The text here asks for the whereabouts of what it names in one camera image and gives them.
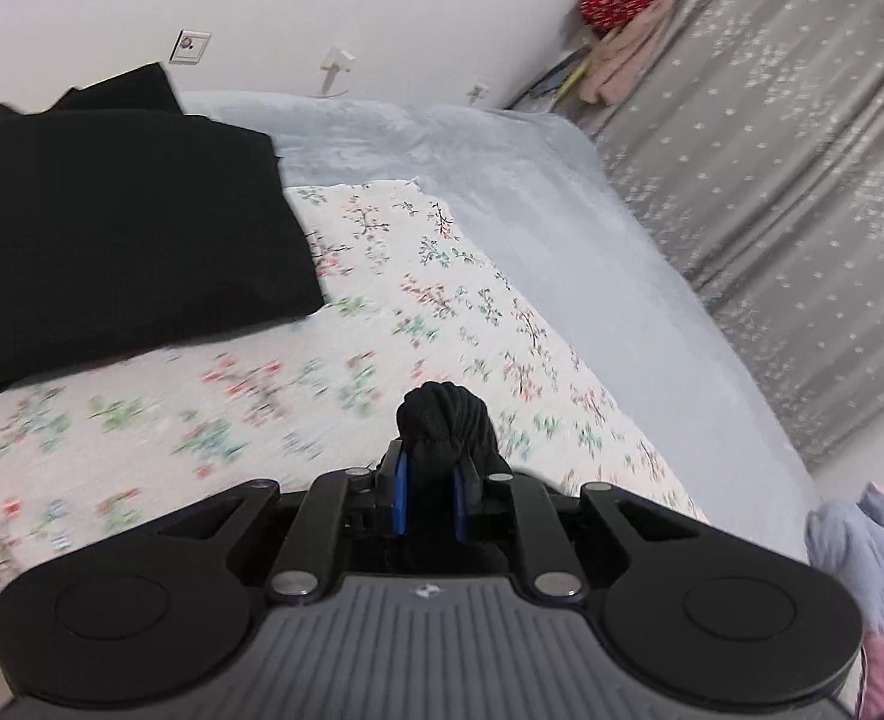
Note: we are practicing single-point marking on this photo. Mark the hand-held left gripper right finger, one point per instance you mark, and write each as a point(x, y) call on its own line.
point(463, 506)

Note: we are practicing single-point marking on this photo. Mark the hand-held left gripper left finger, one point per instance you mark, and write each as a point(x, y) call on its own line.
point(398, 495)

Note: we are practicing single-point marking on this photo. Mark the black fleece pants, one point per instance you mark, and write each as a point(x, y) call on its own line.
point(434, 427)

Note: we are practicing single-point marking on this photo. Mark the folded black pants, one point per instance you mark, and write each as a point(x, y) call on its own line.
point(111, 225)

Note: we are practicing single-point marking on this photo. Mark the white floral sheet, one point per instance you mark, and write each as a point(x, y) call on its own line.
point(427, 315)

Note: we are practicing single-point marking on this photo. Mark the light blue bed sheet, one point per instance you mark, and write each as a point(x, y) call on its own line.
point(562, 225)

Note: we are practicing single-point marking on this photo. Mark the light blue blanket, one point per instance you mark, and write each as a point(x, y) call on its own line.
point(869, 562)

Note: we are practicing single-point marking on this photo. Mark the blue hanging bag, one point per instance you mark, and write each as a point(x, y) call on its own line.
point(543, 86)

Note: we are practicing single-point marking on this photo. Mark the yellow coat rack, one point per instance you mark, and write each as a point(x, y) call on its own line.
point(575, 75)

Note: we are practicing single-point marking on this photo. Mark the grey star-print curtain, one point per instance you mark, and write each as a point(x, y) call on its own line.
point(772, 165)

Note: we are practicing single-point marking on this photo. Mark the pink hanging garment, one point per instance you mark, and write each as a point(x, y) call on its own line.
point(622, 60)

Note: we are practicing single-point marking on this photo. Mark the small white wall socket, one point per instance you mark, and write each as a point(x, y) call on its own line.
point(476, 93)

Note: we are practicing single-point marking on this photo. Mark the white wall socket with plug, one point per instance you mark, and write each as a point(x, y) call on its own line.
point(335, 64)

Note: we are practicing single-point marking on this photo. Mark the white wall switch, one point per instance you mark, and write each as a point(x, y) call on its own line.
point(190, 46)

